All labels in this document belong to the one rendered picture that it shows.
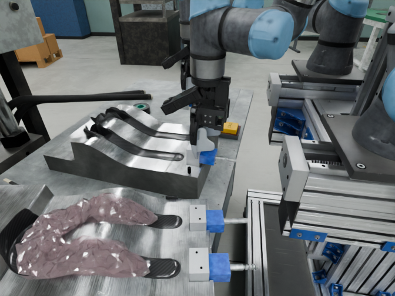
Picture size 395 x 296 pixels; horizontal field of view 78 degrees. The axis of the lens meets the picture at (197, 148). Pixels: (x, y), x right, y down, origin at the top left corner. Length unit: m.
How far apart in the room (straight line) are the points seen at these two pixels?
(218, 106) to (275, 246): 0.95
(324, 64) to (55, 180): 0.95
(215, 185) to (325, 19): 0.65
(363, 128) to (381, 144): 0.05
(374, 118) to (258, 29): 0.28
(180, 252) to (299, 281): 0.85
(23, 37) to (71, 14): 6.33
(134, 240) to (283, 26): 0.47
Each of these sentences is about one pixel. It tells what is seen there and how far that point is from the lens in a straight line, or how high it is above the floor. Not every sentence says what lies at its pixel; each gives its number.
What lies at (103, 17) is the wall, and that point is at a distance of 7.86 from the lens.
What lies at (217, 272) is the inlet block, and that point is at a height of 0.87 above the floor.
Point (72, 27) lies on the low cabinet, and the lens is 7.70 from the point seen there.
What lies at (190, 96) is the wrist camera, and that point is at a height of 1.09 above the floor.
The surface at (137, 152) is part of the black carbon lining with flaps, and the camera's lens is 0.75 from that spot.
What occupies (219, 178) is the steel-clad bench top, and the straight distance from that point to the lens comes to 0.76.
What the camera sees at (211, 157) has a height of 0.93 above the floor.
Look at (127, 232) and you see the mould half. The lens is 0.54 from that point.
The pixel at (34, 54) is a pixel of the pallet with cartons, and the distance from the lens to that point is 5.35.
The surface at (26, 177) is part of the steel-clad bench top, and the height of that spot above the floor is 0.80.
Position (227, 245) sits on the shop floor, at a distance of 1.57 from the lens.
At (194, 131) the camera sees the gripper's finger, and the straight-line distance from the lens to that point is 0.56.
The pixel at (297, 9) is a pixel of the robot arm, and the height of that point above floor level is 1.26.
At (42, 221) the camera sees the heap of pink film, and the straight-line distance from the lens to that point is 0.61.
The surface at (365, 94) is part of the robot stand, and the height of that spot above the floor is 1.03.
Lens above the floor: 1.31
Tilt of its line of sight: 35 degrees down
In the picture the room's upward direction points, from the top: straight up
